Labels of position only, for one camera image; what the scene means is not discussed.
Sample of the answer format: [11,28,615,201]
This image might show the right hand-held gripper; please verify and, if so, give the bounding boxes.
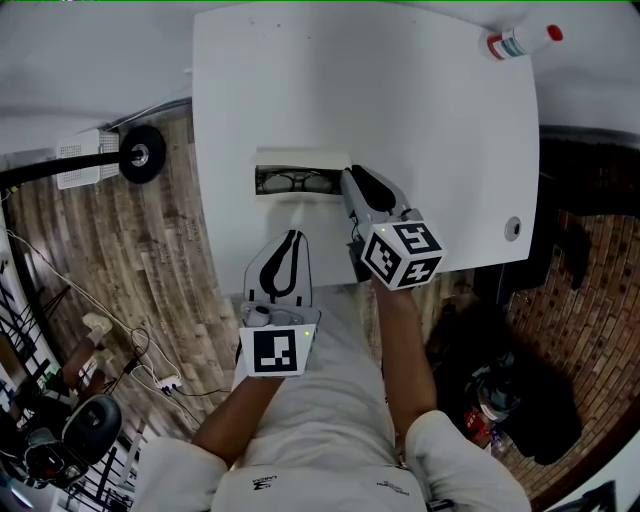
[340,164,446,292]

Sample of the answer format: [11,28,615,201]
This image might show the white glasses case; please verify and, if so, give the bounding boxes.
[252,145,353,204]

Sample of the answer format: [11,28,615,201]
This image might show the black padded chair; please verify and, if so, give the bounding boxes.
[22,394,124,490]

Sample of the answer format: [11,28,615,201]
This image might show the plastic bottle with red cap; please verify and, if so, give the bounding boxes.
[478,23,565,62]

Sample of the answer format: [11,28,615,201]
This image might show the blue and brown bag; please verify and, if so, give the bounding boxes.
[464,352,521,424]

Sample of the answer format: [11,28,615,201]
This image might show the white cable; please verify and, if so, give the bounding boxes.
[4,227,181,396]

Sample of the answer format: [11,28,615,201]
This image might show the person's right forearm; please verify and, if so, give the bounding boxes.
[372,279,439,451]

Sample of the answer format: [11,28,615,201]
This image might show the black-framed eyeglasses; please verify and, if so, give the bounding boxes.
[257,169,335,196]

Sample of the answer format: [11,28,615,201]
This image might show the person's white t-shirt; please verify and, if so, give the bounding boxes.
[132,287,531,512]

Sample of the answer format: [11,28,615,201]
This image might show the black office chair with clothes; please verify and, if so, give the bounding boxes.
[424,294,584,466]

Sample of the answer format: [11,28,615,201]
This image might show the white perforated plastic box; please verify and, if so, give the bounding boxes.
[55,128,121,191]

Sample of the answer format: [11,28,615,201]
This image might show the person's left forearm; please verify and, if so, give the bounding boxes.
[192,374,286,469]

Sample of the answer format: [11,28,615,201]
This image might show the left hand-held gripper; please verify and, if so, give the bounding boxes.
[238,229,322,379]

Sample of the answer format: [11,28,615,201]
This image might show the black coat rack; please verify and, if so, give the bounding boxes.
[0,124,168,194]

